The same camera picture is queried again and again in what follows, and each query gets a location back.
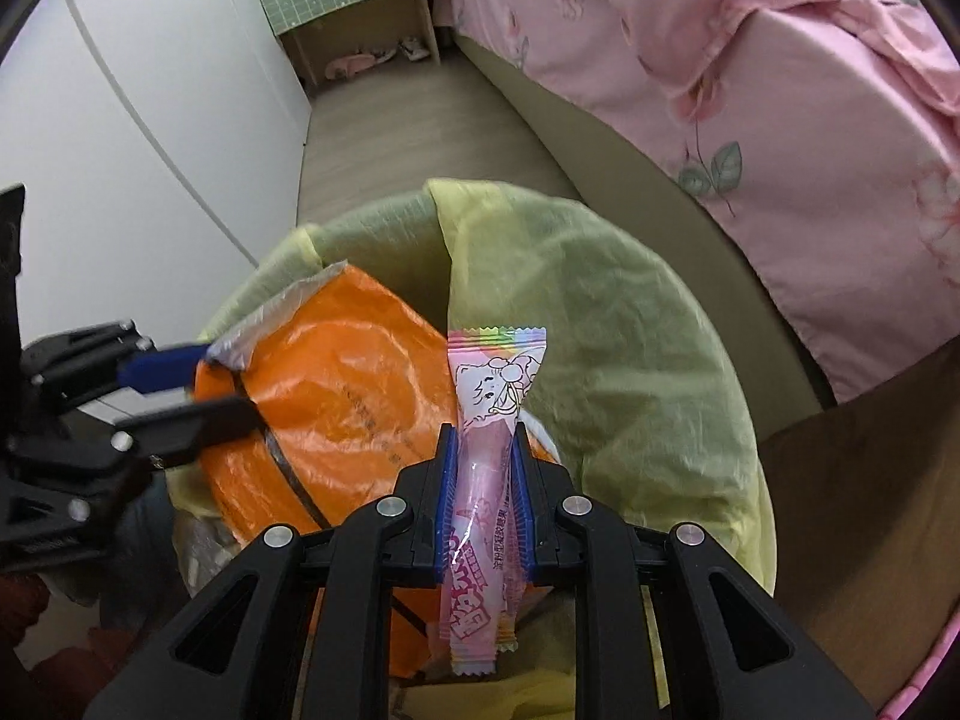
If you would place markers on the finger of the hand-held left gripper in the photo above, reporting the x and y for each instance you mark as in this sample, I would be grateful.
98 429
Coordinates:
202 424
161 369

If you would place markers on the person's blue jeans leg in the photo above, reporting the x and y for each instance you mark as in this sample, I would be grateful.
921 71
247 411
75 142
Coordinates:
142 555

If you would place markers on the person's left forearm red sleeve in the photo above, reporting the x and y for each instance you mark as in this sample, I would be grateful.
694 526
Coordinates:
45 660

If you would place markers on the orange plastic bag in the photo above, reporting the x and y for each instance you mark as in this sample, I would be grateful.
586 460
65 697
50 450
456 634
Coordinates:
337 390

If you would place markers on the white wardrobe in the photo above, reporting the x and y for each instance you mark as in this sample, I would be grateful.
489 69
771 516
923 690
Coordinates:
135 112

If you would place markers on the bed with pink sheet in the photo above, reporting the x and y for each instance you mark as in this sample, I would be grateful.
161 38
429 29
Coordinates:
810 187

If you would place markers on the white shoe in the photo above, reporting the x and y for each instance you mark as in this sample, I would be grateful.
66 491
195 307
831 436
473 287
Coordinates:
414 50

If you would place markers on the pink candy wrapper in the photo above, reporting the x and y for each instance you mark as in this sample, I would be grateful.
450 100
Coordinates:
487 405

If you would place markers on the wooden nightstand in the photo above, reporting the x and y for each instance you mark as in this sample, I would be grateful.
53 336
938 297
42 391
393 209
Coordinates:
352 22

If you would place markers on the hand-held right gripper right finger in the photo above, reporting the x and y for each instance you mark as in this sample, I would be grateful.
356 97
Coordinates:
523 504

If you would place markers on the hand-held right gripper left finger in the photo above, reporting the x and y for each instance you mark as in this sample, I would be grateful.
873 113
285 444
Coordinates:
445 504

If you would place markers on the bin with yellow liner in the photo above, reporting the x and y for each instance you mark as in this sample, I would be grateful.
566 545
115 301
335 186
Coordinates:
615 330

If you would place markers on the pink cloth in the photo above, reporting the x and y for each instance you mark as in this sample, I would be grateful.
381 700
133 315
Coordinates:
926 679

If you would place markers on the pink slipper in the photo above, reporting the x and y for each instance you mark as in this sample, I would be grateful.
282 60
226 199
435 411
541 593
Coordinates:
349 66

